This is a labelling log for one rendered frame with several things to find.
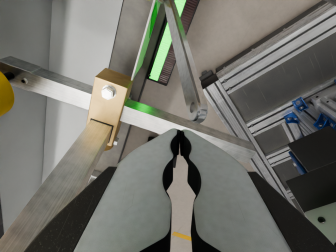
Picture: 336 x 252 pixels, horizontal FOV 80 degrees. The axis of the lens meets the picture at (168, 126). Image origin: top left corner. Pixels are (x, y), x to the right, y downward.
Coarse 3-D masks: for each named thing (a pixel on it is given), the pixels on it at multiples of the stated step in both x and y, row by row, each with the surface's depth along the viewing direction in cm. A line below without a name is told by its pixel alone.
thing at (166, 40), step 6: (174, 0) 35; (180, 0) 35; (180, 6) 35; (180, 12) 36; (168, 30) 37; (168, 36) 38; (162, 42) 38; (168, 42) 38; (162, 48) 39; (168, 48) 39; (162, 54) 40; (156, 60) 40; (162, 60) 40; (156, 66) 41; (156, 72) 41; (156, 78) 42
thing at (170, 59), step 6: (192, 0) 35; (186, 6) 35; (192, 6) 35; (186, 12) 36; (192, 12) 36; (180, 18) 36; (186, 18) 36; (186, 24) 37; (186, 30) 37; (168, 54) 40; (174, 54) 39; (168, 60) 40; (174, 60) 40; (168, 66) 41; (162, 72) 41; (168, 72) 41; (162, 78) 42
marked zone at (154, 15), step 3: (156, 6) 30; (153, 9) 28; (156, 9) 32; (153, 12) 29; (156, 12) 33; (153, 15) 30; (156, 15) 35; (153, 18) 32; (153, 21) 33; (150, 24) 31; (153, 24) 35; (150, 27) 32; (150, 30) 34; (150, 33) 35
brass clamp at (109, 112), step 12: (108, 72) 32; (96, 84) 29; (108, 84) 29; (120, 84) 30; (96, 96) 30; (120, 96) 30; (96, 108) 32; (108, 108) 31; (120, 108) 31; (96, 120) 33; (108, 120) 33; (108, 144) 35
